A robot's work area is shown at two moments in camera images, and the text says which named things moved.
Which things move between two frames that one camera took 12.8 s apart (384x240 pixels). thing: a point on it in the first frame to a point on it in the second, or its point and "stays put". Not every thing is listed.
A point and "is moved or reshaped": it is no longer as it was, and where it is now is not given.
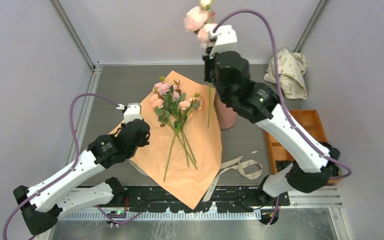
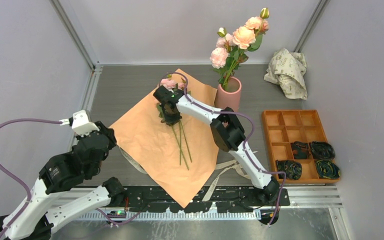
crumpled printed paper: [292, 68] stays put
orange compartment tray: [308, 122] stays put
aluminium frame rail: [71, 155] stays put
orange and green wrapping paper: [183, 150] stays put
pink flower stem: [200, 18] is moved or reshaped
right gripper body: [209, 72] to [171, 118]
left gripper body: [132, 150] to [101, 126]
